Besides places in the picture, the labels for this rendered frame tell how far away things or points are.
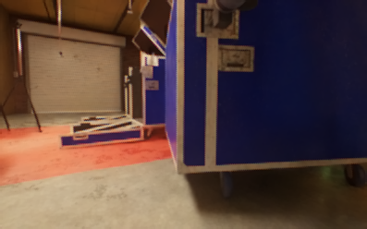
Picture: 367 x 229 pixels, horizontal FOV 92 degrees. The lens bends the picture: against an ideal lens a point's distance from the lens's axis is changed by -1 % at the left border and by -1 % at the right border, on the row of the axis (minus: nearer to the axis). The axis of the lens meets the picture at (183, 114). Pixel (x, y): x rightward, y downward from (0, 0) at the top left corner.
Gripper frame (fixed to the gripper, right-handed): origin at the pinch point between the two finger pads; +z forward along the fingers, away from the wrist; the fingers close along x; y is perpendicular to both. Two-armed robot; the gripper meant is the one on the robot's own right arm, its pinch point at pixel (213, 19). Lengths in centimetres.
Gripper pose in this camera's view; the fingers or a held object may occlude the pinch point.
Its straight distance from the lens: 79.7
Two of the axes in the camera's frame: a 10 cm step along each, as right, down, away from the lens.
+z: -1.4, -0.8, 9.9
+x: -0.1, 10.0, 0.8
